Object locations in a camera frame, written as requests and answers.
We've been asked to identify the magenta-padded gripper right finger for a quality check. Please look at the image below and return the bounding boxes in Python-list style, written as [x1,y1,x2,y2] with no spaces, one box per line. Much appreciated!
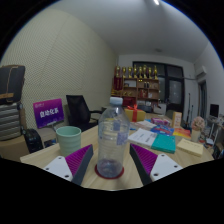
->
[129,143,184,187]

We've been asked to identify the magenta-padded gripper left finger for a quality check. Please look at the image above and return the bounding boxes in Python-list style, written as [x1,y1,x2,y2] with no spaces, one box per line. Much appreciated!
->
[42,143,95,186]

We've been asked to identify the clear plastic water bottle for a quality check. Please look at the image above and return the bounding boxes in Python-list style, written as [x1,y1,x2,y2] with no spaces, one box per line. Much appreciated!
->
[96,96,131,179]

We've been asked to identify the teal book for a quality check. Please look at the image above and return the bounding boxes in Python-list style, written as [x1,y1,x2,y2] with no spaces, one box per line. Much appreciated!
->
[150,133,177,155]

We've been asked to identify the pale green cup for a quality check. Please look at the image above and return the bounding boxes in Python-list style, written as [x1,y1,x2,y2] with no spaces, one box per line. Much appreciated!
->
[55,125,83,158]

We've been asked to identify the yellow notepad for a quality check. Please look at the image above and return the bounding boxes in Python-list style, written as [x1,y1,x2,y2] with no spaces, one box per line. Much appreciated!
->
[176,138,205,158]

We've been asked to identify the white book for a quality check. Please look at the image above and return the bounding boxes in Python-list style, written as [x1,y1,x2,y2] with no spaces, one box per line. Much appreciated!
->
[127,127,158,148]

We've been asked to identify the black chair armrest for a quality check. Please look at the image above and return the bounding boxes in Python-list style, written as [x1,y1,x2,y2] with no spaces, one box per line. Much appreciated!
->
[23,128,45,154]

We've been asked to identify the colourful picture book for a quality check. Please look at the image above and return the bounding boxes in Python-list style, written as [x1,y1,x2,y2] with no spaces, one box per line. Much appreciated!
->
[149,117,175,136]

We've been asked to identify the flat round red coaster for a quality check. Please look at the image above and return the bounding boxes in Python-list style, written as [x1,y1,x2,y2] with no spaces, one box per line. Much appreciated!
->
[94,163,125,180]

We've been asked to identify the orange standing box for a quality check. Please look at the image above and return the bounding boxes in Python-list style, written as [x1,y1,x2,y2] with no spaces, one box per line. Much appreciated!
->
[171,111,183,129]

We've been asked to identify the pink flowers in pot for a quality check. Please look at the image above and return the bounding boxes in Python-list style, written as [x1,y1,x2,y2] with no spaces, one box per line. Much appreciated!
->
[191,116,206,144]

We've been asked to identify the purple sign board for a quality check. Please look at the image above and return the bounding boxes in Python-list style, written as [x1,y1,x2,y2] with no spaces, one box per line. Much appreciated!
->
[32,98,65,130]

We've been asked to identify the yellow gift box red ribbon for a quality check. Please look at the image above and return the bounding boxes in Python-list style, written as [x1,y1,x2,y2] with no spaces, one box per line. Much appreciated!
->
[124,104,147,123]

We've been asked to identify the black office chair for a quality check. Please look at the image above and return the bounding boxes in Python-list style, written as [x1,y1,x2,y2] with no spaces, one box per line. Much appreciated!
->
[65,94,103,133]

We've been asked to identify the black tripod stand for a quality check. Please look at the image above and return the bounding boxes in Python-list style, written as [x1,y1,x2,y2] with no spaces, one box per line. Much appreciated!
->
[186,93,195,126]

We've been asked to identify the grey ribbed suitcase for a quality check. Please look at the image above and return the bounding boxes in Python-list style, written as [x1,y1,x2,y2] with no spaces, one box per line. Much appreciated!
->
[0,101,25,142]

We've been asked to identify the wooden side desk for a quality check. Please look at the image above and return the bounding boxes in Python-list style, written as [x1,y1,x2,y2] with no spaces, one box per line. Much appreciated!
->
[205,114,224,143]

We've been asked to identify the black computer monitor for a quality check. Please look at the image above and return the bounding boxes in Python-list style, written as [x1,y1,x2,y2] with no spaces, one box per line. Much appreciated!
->
[209,103,220,118]

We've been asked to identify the black framed glass door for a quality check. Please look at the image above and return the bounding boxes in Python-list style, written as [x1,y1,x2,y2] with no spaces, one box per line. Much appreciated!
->
[132,60,185,114]

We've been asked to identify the wooden shelf unit with trophies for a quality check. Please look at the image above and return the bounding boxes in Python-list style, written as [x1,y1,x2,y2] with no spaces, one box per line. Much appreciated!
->
[110,64,161,108]

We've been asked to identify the black bag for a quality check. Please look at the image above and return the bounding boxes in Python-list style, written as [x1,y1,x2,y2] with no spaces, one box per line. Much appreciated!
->
[0,64,27,105]

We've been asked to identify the white air conditioner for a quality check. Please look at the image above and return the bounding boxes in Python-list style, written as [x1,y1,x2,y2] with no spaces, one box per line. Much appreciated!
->
[195,65,208,78]

